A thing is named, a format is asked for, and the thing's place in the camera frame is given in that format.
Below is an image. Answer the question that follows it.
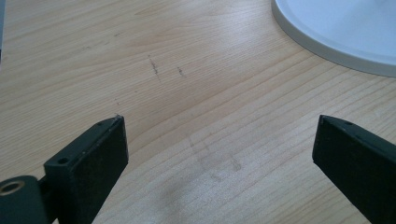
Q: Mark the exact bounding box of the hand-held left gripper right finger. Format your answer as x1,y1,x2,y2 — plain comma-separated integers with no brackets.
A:
312,114,396,224

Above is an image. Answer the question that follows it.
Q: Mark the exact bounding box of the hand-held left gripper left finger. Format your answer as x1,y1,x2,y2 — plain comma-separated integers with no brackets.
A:
43,114,130,224

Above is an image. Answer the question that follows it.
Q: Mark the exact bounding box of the white round base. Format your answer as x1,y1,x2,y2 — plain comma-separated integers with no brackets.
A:
270,0,396,78

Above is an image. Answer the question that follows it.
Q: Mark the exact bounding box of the grey flat object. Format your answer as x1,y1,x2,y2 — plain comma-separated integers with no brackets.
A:
0,0,7,64

